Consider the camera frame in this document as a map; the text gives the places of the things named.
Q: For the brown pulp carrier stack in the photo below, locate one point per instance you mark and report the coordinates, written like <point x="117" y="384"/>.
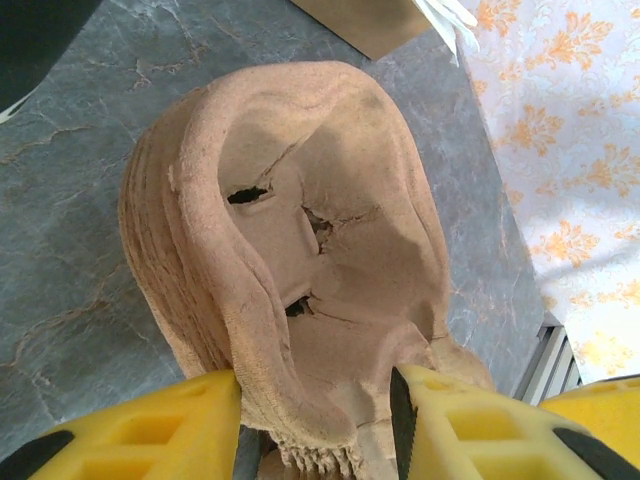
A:
<point x="150" y="240"/>

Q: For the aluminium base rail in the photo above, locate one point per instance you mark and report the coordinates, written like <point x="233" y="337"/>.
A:
<point x="550" y="360"/>

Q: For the brown pulp cup carrier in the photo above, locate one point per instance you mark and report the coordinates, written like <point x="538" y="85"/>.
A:
<point x="350" y="150"/>

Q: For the flat cardboard box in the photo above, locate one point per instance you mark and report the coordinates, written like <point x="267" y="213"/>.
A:
<point x="360" y="25"/>

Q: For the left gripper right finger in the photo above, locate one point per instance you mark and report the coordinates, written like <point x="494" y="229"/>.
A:
<point x="475" y="440"/>

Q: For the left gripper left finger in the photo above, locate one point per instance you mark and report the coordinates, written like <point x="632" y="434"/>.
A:
<point x="125" y="435"/>

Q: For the paper cup stack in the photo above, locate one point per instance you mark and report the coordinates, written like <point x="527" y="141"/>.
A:
<point x="30" y="40"/>

